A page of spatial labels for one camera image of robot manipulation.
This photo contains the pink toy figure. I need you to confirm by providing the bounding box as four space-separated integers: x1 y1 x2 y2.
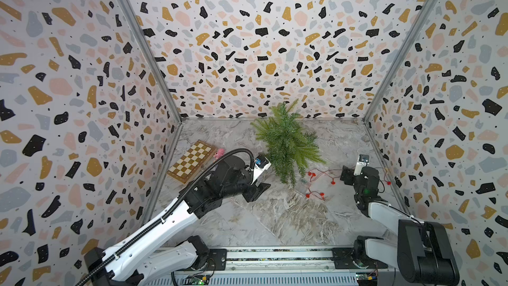
214 148 225 160

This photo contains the black corrugated cable conduit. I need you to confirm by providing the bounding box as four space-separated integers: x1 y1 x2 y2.
75 148 255 286

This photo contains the metal corner post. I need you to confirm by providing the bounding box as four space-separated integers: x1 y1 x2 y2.
362 0 438 125
117 0 182 126

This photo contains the metal base rail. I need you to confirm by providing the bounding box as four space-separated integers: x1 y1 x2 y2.
151 246 401 285

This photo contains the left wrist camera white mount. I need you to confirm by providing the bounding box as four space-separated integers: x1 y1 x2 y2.
251 154 271 185

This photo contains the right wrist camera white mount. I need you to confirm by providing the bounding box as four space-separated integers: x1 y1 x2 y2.
353 154 370 176

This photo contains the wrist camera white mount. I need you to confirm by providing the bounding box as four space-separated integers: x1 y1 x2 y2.
353 154 370 176
251 154 271 185

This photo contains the metal corner post left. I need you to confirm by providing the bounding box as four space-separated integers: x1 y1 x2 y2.
117 0 182 126

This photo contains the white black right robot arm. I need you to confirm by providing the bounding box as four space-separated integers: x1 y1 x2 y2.
340 162 460 285

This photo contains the clear battery box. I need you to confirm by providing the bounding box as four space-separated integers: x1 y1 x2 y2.
294 181 311 196

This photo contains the metal corner post right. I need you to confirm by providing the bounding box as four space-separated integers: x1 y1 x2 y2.
362 0 438 125

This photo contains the small green christmas tree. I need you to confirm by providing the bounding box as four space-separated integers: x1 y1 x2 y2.
251 101 325 187

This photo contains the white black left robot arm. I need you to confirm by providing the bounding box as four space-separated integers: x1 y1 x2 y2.
78 148 271 285

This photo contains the checkered wooden board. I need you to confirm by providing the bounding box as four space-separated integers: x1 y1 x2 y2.
166 140 217 184

